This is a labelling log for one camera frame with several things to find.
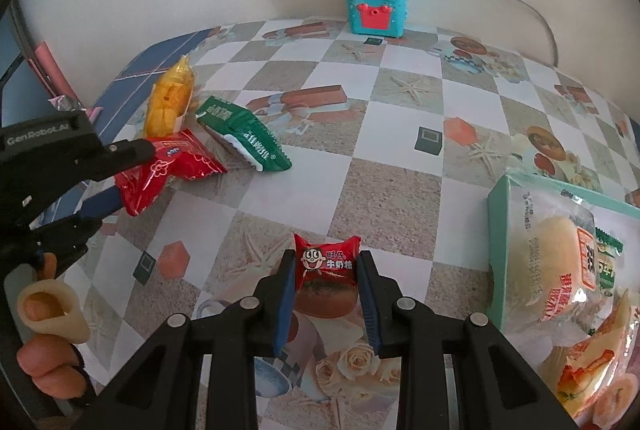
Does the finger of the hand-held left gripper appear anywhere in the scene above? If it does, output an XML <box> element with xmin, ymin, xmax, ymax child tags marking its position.
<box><xmin>75</xmin><ymin>137</ymin><xmax>157</xmax><ymax>184</ymax></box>
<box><xmin>35</xmin><ymin>187</ymin><xmax>123</xmax><ymax>271</ymax></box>

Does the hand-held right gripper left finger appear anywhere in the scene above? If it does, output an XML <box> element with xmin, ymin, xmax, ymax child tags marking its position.
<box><xmin>75</xmin><ymin>250</ymin><xmax>297</xmax><ymax>430</ymax></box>

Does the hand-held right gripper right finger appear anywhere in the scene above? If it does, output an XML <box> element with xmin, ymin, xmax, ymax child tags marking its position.
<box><xmin>356</xmin><ymin>250</ymin><xmax>581</xmax><ymax>430</ymax></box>

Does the red snack packet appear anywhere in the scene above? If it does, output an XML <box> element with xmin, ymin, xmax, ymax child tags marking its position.
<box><xmin>114</xmin><ymin>130</ymin><xmax>228</xmax><ymax>217</ymax></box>

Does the small red candy packet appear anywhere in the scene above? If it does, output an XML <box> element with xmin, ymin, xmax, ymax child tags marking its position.
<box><xmin>292</xmin><ymin>232</ymin><xmax>362</xmax><ymax>293</ymax></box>

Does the green-rimmed white tray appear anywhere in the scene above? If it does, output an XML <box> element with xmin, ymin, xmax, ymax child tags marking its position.
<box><xmin>487</xmin><ymin>174</ymin><xmax>640</xmax><ymax>430</ymax></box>

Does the round bread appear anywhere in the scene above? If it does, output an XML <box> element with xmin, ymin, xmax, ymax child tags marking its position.
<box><xmin>515</xmin><ymin>190</ymin><xmax>601</xmax><ymax>321</ymax></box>

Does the orange bread packet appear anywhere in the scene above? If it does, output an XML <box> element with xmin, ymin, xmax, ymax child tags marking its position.
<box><xmin>537</xmin><ymin>290</ymin><xmax>640</xmax><ymax>430</ymax></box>

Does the person's left hand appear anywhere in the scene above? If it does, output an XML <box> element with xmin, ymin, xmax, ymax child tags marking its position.
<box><xmin>15</xmin><ymin>252</ymin><xmax>91</xmax><ymax>401</ymax></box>

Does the yellow chips packet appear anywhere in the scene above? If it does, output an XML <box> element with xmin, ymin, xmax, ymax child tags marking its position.
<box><xmin>143</xmin><ymin>56</ymin><xmax>196</xmax><ymax>138</ymax></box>

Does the pink pole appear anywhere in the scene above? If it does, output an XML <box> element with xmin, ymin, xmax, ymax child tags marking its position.
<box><xmin>34</xmin><ymin>44</ymin><xmax>77</xmax><ymax>101</ymax></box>

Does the dark green snack packet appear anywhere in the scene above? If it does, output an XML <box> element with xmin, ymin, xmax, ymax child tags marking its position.
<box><xmin>195</xmin><ymin>96</ymin><xmax>293</xmax><ymax>173</ymax></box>

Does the checked tablecloth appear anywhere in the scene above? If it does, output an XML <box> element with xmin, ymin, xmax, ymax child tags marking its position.
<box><xmin>45</xmin><ymin>17</ymin><xmax>640</xmax><ymax>430</ymax></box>

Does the small green-edged snack packet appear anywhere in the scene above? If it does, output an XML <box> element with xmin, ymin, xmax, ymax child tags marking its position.
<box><xmin>595</xmin><ymin>227</ymin><xmax>626</xmax><ymax>298</ymax></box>

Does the white power strip cable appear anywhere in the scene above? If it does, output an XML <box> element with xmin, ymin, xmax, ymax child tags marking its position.
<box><xmin>434</xmin><ymin>0</ymin><xmax>559</xmax><ymax>66</ymax></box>

